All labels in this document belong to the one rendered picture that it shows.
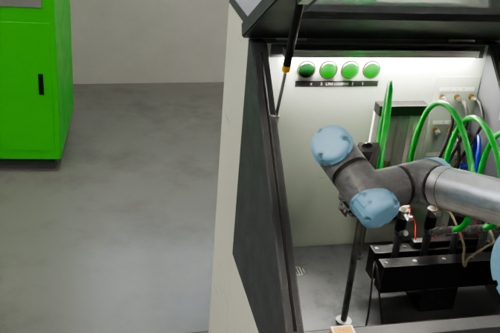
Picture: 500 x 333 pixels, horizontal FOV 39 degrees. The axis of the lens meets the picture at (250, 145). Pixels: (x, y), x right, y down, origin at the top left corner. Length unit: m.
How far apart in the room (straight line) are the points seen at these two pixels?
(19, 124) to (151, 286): 1.36
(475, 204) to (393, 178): 0.15
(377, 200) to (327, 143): 0.14
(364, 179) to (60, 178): 3.09
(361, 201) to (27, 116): 3.08
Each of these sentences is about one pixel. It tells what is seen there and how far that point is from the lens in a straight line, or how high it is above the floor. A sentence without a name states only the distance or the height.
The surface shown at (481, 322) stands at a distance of 1.74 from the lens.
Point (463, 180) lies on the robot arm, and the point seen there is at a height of 1.44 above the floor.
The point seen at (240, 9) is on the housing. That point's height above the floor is 1.49.
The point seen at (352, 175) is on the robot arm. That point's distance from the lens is 1.23.
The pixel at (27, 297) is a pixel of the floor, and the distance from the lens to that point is 3.26.
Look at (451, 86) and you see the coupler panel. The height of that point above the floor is 1.33.
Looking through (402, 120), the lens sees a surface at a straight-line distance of 1.97.
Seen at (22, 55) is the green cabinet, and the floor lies 0.71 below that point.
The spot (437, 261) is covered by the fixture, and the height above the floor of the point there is 0.98.
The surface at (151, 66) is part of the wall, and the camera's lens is 5.54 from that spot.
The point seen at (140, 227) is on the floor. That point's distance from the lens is 3.68.
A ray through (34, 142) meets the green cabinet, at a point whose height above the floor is 0.19.
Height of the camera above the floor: 1.96
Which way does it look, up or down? 25 degrees down
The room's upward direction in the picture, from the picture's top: 5 degrees clockwise
